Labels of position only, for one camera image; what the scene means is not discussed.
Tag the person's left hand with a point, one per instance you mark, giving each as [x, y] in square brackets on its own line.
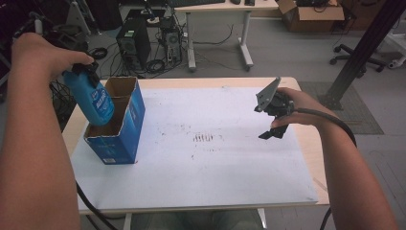
[38, 54]

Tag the blue plastic bottle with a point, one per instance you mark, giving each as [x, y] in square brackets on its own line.
[92, 102]

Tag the black computer tower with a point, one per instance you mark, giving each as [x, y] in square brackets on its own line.
[134, 44]

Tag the black metal post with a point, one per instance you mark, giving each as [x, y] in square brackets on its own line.
[360, 51]

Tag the white-legged office desk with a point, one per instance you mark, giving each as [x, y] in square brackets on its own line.
[223, 6]

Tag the open grey computer tower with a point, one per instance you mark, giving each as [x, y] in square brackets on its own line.
[171, 40]

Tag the white paper sheet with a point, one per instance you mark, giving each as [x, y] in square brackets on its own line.
[207, 172]

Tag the person's right hand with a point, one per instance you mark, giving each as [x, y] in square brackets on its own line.
[306, 108]

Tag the grey floor mat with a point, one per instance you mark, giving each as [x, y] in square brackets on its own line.
[360, 118]

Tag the black keyboard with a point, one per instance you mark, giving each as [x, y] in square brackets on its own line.
[198, 2]

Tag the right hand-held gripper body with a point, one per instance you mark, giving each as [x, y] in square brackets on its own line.
[273, 102]

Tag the light wooden table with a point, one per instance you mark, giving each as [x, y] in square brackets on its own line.
[311, 140]

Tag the black office chair base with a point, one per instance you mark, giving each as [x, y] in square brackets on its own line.
[354, 57]

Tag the brown cardboard box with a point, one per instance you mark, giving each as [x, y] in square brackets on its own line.
[312, 17]

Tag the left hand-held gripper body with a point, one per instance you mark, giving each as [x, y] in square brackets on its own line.
[65, 40]

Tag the blue cardboard box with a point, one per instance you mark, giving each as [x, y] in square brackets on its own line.
[121, 143]

